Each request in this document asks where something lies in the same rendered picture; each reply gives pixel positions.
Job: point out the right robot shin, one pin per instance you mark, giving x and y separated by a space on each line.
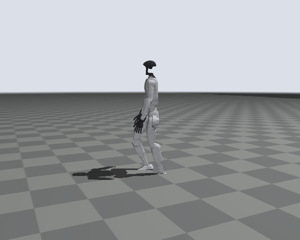
141 153

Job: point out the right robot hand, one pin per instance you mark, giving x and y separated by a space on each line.
137 117

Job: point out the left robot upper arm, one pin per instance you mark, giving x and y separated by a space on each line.
151 85

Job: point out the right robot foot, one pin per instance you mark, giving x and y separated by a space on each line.
148 167

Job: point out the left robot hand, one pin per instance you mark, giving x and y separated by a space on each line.
139 125

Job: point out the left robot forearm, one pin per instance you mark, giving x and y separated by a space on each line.
146 108

